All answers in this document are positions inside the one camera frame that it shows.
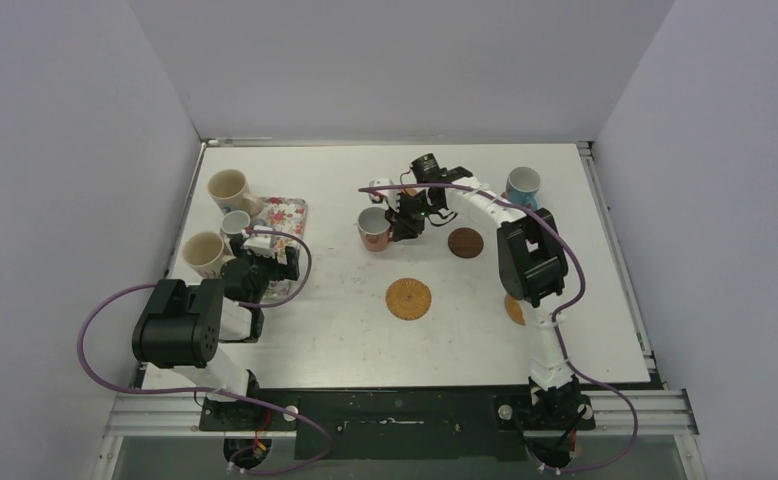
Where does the pink mug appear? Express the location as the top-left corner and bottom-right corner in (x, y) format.
(357, 207), (392, 253)

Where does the small white cup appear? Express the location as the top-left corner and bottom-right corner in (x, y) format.
(220, 210), (252, 240)

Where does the blue mug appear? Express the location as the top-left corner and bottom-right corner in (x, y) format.
(505, 166), (541, 210)

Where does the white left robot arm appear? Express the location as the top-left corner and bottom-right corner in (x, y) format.
(132, 246), (300, 430)

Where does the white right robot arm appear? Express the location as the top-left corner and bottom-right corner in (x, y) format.
(363, 153), (568, 309)

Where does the cream cup at table edge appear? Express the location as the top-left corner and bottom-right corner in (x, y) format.
(181, 231), (235, 279)

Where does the dark walnut wooden coaster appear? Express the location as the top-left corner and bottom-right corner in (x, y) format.
(447, 227), (484, 259)

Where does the woven rattan coaster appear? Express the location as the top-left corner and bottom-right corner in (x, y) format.
(504, 294), (525, 326)
(385, 278), (432, 321)

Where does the floral rectangular tray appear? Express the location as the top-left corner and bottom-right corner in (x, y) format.
(250, 196), (308, 303)

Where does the large cream mug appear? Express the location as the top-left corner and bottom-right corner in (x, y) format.
(207, 169), (264, 217)

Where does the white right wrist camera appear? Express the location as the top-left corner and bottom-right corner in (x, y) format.
(367, 178), (399, 208)

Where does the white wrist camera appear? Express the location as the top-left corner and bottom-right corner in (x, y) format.
(241, 225), (277, 260)
(367, 178), (399, 208)

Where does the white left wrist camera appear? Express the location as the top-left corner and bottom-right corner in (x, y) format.
(241, 225), (277, 260)

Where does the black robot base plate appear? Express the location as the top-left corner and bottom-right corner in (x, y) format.
(199, 385), (596, 463)

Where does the aluminium table frame rail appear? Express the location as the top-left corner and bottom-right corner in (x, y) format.
(100, 389), (702, 439)

